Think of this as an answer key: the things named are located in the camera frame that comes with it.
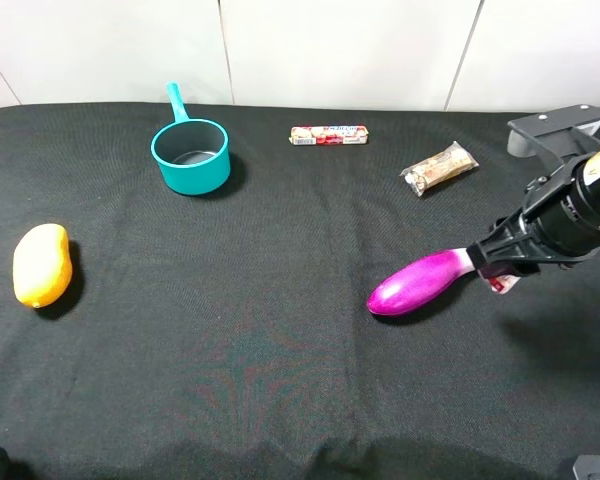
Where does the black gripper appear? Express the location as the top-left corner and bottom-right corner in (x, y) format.
(467, 151), (600, 276)

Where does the small white capped bottle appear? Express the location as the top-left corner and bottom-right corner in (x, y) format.
(484, 275), (520, 294)

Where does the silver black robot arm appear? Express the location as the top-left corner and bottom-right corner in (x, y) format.
(467, 104), (600, 279)

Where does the grey object bottom right corner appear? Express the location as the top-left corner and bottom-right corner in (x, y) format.
(573, 455), (600, 480)

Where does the purple eggplant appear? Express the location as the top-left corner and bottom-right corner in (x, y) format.
(367, 248), (475, 317)

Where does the clear wrapped snack bar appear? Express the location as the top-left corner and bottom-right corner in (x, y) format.
(400, 141), (479, 197)

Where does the red candy roll pack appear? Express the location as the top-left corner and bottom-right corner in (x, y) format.
(289, 125), (369, 146)

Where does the black tablecloth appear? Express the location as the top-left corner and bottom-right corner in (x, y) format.
(0, 103), (600, 479)

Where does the yellow mango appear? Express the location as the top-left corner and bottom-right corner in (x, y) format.
(12, 223), (73, 309)

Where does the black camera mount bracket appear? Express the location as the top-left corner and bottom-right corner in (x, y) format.
(507, 104), (600, 173)

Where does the teal saucepan with handle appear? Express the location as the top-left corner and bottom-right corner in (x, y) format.
(150, 82), (231, 196)

